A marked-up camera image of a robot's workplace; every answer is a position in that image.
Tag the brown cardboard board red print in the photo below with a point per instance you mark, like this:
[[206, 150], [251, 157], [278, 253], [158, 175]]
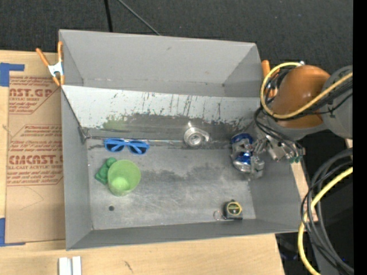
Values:
[[34, 165]]

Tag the black and yellow tape measure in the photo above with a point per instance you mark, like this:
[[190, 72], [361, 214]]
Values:
[[233, 210]]

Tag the grey metal bin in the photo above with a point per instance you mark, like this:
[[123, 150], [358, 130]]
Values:
[[172, 188]]

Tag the crushed blue and silver can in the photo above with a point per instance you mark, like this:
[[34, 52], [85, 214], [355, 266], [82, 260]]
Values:
[[241, 162]]

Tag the green toy figure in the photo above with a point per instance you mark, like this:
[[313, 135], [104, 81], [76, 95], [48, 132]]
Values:
[[102, 173]]

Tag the light green plastic cup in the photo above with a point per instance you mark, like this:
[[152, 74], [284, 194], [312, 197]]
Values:
[[124, 176]]

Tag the blue sunglasses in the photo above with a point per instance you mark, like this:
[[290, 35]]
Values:
[[137, 147]]

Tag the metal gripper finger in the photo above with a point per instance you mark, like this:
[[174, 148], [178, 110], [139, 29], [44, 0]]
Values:
[[259, 147], [257, 168]]

